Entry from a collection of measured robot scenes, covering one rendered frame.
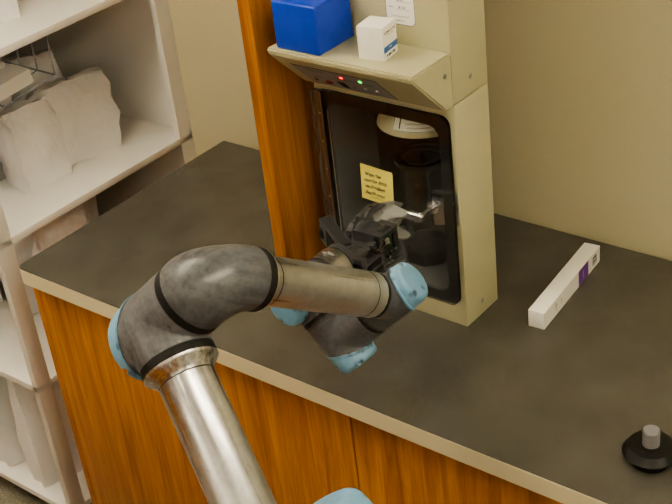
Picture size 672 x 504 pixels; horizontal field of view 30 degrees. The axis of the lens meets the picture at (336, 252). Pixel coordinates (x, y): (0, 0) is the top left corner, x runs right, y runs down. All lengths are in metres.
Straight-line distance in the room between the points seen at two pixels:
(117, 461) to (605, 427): 1.33
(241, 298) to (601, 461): 0.71
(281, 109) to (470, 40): 0.42
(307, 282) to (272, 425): 0.74
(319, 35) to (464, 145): 0.33
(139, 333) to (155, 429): 1.10
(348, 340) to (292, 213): 0.51
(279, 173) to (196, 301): 0.75
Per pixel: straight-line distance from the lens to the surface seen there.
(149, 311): 1.78
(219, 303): 1.75
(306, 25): 2.20
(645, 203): 2.64
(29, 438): 3.52
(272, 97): 2.39
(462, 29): 2.19
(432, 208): 2.32
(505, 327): 2.44
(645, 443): 2.11
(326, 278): 1.88
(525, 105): 2.68
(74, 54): 3.65
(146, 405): 2.85
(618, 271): 2.60
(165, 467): 2.95
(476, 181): 2.33
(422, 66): 2.13
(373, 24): 2.16
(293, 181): 2.49
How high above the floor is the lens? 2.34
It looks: 31 degrees down
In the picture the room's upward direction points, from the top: 7 degrees counter-clockwise
